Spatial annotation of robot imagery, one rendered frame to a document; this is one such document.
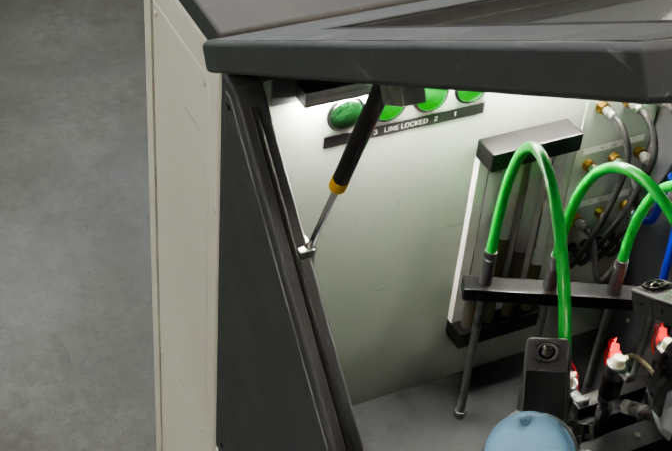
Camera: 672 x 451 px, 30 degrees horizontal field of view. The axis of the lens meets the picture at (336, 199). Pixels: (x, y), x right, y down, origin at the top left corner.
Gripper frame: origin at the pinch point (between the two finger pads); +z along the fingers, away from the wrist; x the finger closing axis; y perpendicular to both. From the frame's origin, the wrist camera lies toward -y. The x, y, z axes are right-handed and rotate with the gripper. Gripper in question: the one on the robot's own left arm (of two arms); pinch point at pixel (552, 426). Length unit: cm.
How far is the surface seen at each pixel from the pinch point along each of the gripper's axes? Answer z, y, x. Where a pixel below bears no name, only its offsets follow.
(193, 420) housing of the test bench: 46, 1, -58
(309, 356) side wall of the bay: -5.1, -7.2, -26.6
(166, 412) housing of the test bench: 60, 0, -68
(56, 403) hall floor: 133, -1, -123
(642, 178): 6.9, -28.9, 10.3
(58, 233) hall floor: 170, -46, -143
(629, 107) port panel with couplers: 32, -43, 9
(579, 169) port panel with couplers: 37, -36, 2
